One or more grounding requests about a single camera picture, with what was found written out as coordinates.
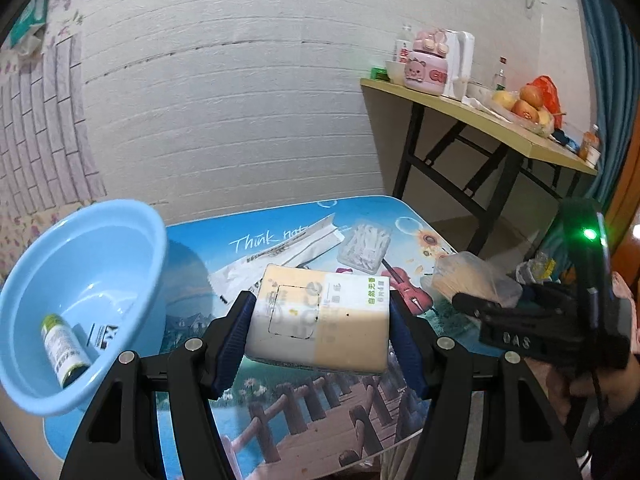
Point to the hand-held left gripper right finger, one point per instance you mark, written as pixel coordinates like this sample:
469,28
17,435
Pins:
407,351

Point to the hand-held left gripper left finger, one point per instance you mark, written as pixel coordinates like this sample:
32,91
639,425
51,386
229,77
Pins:
234,346

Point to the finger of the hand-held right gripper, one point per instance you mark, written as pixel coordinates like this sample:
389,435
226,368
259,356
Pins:
477,304
542,294

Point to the clear plastic bag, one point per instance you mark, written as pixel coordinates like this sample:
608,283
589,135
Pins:
475,275
537,267

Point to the cream tissue pack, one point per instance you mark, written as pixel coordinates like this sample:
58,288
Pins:
320,317

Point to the light blue plastic basin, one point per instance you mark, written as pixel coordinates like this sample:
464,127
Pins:
85,280

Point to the white bottle with green label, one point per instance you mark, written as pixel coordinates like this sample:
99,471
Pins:
64,350

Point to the person's right hand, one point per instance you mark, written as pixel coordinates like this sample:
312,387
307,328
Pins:
572,390

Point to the crumpled clear plastic bag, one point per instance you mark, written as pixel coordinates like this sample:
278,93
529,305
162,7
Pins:
537,267

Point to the long white foil packet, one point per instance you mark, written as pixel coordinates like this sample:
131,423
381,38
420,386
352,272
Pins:
280,255

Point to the clear box of floss picks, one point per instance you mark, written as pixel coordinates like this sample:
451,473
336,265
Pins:
365,245

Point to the small orange bottle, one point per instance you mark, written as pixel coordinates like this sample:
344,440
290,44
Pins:
589,146

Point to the red apple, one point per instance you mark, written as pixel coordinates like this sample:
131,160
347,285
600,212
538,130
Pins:
531,95
524,110

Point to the yellow folding table, black legs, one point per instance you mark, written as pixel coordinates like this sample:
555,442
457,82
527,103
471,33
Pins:
450,110

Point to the yellow apple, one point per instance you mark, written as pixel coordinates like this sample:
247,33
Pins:
504,100

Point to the glass bottle with green label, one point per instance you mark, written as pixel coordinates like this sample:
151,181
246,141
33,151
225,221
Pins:
499,77

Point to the pink bear jar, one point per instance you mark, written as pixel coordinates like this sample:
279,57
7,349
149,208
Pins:
425,67

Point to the blue curtain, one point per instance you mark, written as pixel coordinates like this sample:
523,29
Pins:
607,60

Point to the white bowl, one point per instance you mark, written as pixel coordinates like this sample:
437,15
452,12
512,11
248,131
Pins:
395,72

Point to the small green box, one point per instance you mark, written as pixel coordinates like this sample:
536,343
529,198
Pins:
380,74

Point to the clear bottle with red label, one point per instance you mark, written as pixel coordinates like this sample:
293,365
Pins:
402,47

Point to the floral cloth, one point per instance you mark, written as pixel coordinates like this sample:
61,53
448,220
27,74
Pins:
45,125

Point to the green and white packet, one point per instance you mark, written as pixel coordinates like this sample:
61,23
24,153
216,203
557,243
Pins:
30,15

